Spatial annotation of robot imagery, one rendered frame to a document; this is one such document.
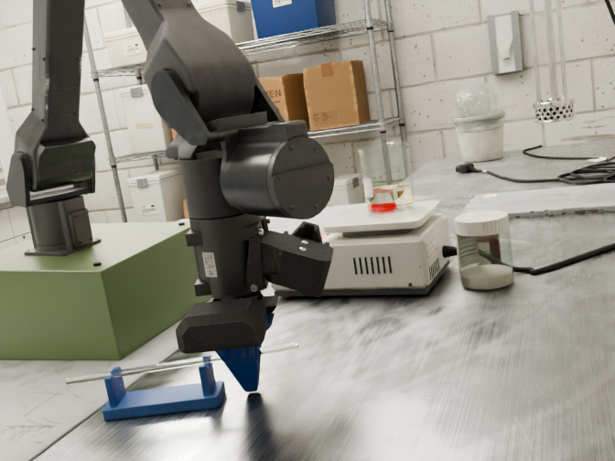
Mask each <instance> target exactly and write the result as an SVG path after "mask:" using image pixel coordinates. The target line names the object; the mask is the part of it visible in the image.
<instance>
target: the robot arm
mask: <svg viewBox="0 0 615 461"><path fill-rule="evenodd" d="M121 2H122V3H123V5H124V8H125V10H126V12H127V14H128V15H129V16H130V18H131V20H132V22H133V24H134V26H135V28H136V30H137V32H138V34H139V36H140V38H141V39H142V41H143V43H144V46H145V48H146V53H147V54H146V65H145V72H144V78H145V81H146V85H147V87H148V89H149V91H150V94H151V98H152V101H153V104H154V106H155V108H156V111H157V112H158V114H159V115H160V117H161V119H162V120H163V122H164V123H165V124H166V125H167V126H168V127H169V128H170V129H174V130H175V131H176V132H177V135H176V137H175V139H174V140H173V141H172V142H171V143H170V144H169V145H168V147H167V150H166V152H165V154H166V157H167V158H174V160H178V158H179V164H180V170H181V175H182V181H183V187H184V192H185V198H186V202H187V208H188V214H189V224H190V230H189V231H188V232H187V233H186V241H187V246H188V247H190V246H194V252H195V257H196V262H197V267H198V273H199V279H198V280H197V282H196V283H195V284H194V288H195V294H196V296H204V295H212V298H213V300H212V302H208V303H199V304H193V305H192V307H191V308H190V309H189V311H188V312H187V313H186V315H184V317H183V318H182V320H181V322H180V323H179V325H178V327H177V328H176V336H177V342H178V348H179V350H180V351H181V352H182V353H185V354H190V353H200V352H209V351H215V352H216V353H217V354H218V356H219V357H220V358H221V360H222V361H223V362H224V364H225V365H226V366H227V368H228V369H229V371H230V372H231V373H232V375H233V377H234V378H235V379H236V380H237V381H238V382H239V384H240V385H241V387H242V388H243V390H244V391H245V392H252V391H257V390H258V386H259V377H260V364H261V355H259V348H261V347H262V343H263V342H264V337H265V333H266V330H268V329H269V328H270V327H271V326H272V323H273V319H274V315H275V313H273V312H274V310H275V309H276V305H277V301H278V296H277V295H269V296H264V295H262V292H261V290H264V289H266V288H267V286H268V283H272V284H277V285H281V286H283V287H287V288H291V289H294V290H298V291H300V292H302V293H303V294H304V295H308V296H312V297H319V296H322V293H323V289H324V286H325V283H326V280H327V276H328V273H329V267H330V264H331V260H332V255H333V248H332V247H330V246H329V242H325V243H322V238H321V234H320V229H319V225H317V224H314V223H310V222H306V221H302V223H301V224H300V225H299V226H298V227H297V228H296V229H295V230H294V231H293V232H292V234H288V231H286V230H285V231H284V233H280V232H276V231H272V230H269V229H268V224H269V223H271V219H270V217H275V218H285V219H296V220H309V219H312V218H314V217H316V216H317V215H318V214H319V213H320V212H321V211H322V210H323V209H324V208H326V206H327V204H328V203H329V200H330V197H331V195H332V192H333V187H334V167H333V164H332V163H331V162H330V161H329V157H328V154H327V153H326V151H325V150H324V148H323V147H322V146H321V145H320V144H319V143H318V142H317V141H315V140H313V139H312V138H310V137H308V129H307V123H306V122H305V121H304V120H298V121H291V122H286V121H285V120H284V118H283V117H282V115H281V114H280V112H279V111H280V110H279V109H278V108H277V107H276V106H275V104H274V103H273V102H272V100H271V98H270V97H269V95H268V94H267V92H266V91H265V89H264V87H263V86H262V84H261V82H260V81H259V80H258V79H257V77H256V76H255V73H254V69H253V67H252V65H251V63H250V62H249V60H248V59H247V58H246V57H245V56H244V54H243V53H242V52H241V50H240V49H239V48H238V47H237V45H236V44H235V43H234V42H233V40H232V39H231V37H230V36H229V35H228V34H226V33H225V32H223V31H222V30H220V29H219V28H217V27H216V26H214V25H213V24H211V23H210V22H208V21H207V20H205V19H204V18H203V17H202V16H201V15H200V13H199V12H198V11H197V9H196V8H195V6H194V5H193V3H192V2H191V0H121ZM84 13H85V0H33V23H32V107H31V113H30V114H29V115H28V117H27V118H26V120H25V121H24V122H23V123H22V124H21V125H20V127H19V128H18V129H17V131H16V137H15V147H14V153H13V154H12V155H11V160H10V166H9V170H8V176H7V181H6V187H5V188H6V192H7V195H8V197H9V200H10V203H11V205H14V206H18V207H23V208H26V210H27V218H28V223H29V227H30V231H31V236H32V241H33V245H34V248H32V249H29V250H27V251H24V254H25V255H33V256H66V255H69V254H72V253H74V252H77V251H80V250H82V249H85V248H87V247H90V246H93V245H94V244H97V243H99V242H102V240H101V238H93V237H92V228H91V224H90V219H89V213H88V210H87V209H86V208H85V204H84V199H83V196H81V195H84V194H85V195H88V194H92V193H95V149H96V145H95V143H94V142H93V140H92V139H91V138H90V137H89V136H88V134H87V133H86V131H85V130H84V128H83V127H82V125H81V123H80V119H79V117H80V97H81V64H82V47H83V29H84ZM70 185H73V187H69V188H61V187H66V186H70ZM53 188H61V189H56V190H51V191H47V192H42V193H37V194H33V195H30V191H31V192H39V191H43V190H48V189H53Z"/></svg>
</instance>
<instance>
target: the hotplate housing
mask: <svg viewBox="0 0 615 461"><path fill-rule="evenodd" d="M325 242H329V246H330V247H332V248H333V255H332V260H331V264H330V267H329V273H328V276H327V280H326V283H325V286H324V289H323V293H322V296H325V295H427V293H428V292H429V291H430V289H431V288H432V287H433V285H434V284H435V283H436V281H437V280H438V278H439V277H440V276H441V275H442V273H443V272H445V270H446V269H447V268H448V266H449V265H450V261H449V259H450V257H451V256H455V255H458V252H457V247H454V246H450V241H449V233H448V217H445V216H443V213H442V214H434V215H433V216H432V217H431V218H430V219H429V220H427V221H426V222H425V223H424V224H423V225H422V226H420V227H418V228H414V229H403V230H373V231H356V232H341V233H331V234H330V235H329V236H327V237H326V238H324V239H323V240H322V243H325ZM271 286H272V288H273V289H274V290H275V295H277V296H308V295H304V294H303V293H302V292H300V291H298V290H294V289H291V288H287V287H283V286H281V285H277V284H272V283H271Z"/></svg>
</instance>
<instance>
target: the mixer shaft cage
mask: <svg viewBox="0 0 615 461"><path fill-rule="evenodd" d="M529 10H530V21H531V32H532V43H533V54H534V76H535V88H536V99H537V100H536V101H535V103H533V108H534V109H535V117H536V121H535V123H555V122H563V121H568V120H572V119H576V116H575V111H574V103H576V98H569V96H567V85H566V61H565V48H564V35H563V23H562V10H561V0H556V12H557V24H558V36H559V49H560V61H561V74H562V86H563V97H562V99H561V97H560V96H558V86H557V74H556V51H555V38H554V26H553V14H552V2H551V0H544V10H545V32H546V44H547V56H548V68H549V80H550V91H551V97H550V98H547V99H546V101H544V102H543V100H541V89H540V77H539V66H538V55H537V43H536V32H535V20H534V0H529Z"/></svg>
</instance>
